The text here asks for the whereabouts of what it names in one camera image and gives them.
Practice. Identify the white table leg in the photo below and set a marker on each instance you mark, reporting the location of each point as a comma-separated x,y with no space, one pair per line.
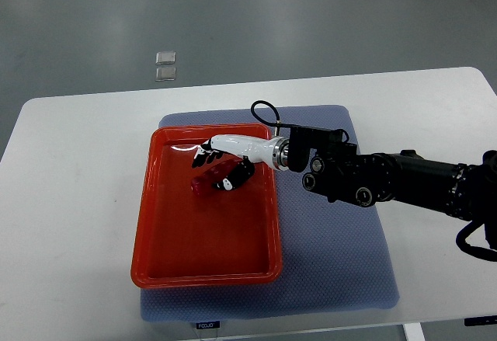
413,332

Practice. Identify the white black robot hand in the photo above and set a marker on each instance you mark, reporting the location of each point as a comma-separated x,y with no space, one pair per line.
250,150

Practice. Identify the blue mesh mat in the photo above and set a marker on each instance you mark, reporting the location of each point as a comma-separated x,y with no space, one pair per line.
335,257

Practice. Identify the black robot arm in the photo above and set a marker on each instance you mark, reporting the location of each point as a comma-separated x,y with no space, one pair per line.
331,167

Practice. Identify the red pepper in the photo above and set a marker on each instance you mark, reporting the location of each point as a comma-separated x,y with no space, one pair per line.
203,184

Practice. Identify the upper metal floor plate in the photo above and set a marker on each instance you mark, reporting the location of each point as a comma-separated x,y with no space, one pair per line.
165,57

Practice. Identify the red plastic tray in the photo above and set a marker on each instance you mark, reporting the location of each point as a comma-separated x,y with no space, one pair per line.
222,238

